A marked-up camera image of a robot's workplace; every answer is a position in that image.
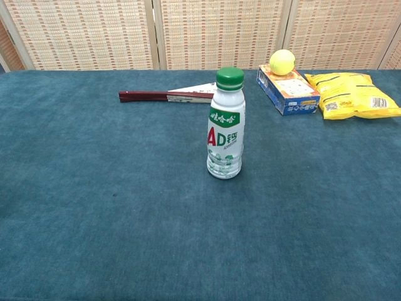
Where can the white AD calcium milk bottle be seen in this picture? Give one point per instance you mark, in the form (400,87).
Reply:
(225,150)

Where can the green bottle cap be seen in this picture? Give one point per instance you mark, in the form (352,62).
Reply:
(230,78)

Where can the red and white folding fan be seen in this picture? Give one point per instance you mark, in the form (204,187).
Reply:
(147,95)

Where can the blue felt table cover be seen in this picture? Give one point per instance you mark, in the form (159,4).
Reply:
(125,203)

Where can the blue and orange carton box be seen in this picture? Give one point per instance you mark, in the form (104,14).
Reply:
(291,94)

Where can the yellow tennis ball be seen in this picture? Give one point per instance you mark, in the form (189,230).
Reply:
(282,62)

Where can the yellow snack bag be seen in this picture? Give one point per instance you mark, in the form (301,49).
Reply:
(347,94)

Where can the brown woven screen panel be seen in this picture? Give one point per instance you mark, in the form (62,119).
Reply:
(11,50)

